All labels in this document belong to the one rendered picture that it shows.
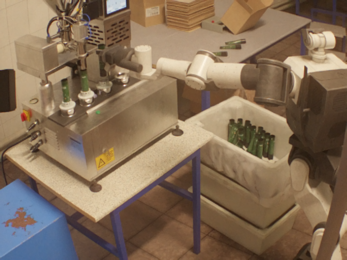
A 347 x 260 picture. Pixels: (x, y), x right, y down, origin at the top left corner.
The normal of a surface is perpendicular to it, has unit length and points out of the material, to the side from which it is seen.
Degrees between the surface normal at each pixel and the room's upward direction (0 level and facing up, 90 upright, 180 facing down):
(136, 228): 0
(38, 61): 90
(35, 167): 0
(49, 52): 90
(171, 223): 0
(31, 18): 90
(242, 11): 90
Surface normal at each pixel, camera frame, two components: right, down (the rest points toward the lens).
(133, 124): 0.77, 0.31
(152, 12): 0.53, 0.43
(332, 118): 0.30, 0.72
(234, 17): -0.63, 0.43
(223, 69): -0.55, -0.47
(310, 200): -0.33, 0.72
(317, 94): -0.95, 0.17
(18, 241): -0.04, -0.85
